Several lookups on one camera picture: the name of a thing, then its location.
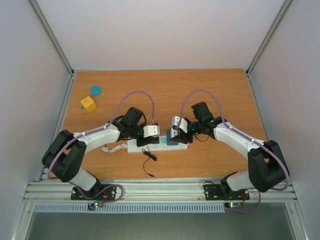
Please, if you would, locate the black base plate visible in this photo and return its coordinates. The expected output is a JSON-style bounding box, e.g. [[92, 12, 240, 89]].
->
[[70, 183, 119, 201], [202, 181, 250, 201]]

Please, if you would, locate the left small circuit board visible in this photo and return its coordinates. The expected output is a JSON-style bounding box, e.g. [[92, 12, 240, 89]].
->
[[87, 202, 104, 211]]

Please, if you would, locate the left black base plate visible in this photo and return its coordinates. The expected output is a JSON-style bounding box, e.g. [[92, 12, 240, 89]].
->
[[70, 183, 119, 201]]

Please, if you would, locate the aluminium rail frame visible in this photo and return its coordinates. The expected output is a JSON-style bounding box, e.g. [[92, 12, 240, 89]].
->
[[24, 0, 320, 240]]

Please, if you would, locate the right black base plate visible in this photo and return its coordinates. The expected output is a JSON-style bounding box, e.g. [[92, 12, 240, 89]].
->
[[202, 181, 250, 201]]

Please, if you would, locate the right small circuit board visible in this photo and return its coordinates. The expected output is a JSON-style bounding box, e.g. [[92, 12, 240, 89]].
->
[[224, 201, 243, 209]]

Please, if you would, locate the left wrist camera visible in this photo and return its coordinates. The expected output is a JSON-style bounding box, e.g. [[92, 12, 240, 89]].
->
[[143, 125, 161, 138]]

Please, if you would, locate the grey slotted cable duct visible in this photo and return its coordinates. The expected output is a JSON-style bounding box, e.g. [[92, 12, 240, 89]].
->
[[33, 203, 225, 214]]

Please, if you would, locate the light blue travel adapter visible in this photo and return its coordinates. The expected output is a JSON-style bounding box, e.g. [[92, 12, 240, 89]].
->
[[90, 85, 101, 96]]

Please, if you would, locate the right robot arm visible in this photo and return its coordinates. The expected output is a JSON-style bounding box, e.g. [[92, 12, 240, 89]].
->
[[170, 102, 290, 198]]

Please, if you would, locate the white charger on blue adapter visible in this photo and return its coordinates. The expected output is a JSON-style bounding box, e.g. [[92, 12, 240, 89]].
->
[[170, 127, 179, 138]]

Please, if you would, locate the small circuit board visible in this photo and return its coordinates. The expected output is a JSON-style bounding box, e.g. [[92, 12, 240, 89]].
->
[[87, 202, 104, 211], [224, 201, 243, 209]]

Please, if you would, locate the yellow cube adapter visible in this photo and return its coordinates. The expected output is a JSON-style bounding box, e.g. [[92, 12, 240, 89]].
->
[[80, 96, 97, 113]]

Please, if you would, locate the white power strip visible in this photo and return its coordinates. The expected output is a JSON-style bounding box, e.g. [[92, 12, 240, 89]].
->
[[126, 136, 188, 154]]

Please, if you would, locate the dark blue cube adapter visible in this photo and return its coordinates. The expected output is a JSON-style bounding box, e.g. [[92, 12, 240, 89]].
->
[[166, 129, 185, 146]]

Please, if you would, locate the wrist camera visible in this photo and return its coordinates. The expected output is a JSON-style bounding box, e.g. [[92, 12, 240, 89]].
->
[[171, 116, 189, 133], [143, 125, 161, 138]]

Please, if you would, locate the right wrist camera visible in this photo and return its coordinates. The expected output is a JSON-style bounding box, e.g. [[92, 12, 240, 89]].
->
[[171, 116, 189, 133]]

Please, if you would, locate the black power adapter with cable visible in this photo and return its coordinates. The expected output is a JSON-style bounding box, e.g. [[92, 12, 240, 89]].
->
[[141, 149, 158, 178]]

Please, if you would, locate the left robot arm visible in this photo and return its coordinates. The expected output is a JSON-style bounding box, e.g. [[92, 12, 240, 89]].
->
[[41, 107, 161, 200]]

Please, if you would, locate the white coiled cord with plug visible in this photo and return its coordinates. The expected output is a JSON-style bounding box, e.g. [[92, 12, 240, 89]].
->
[[101, 142, 129, 153]]

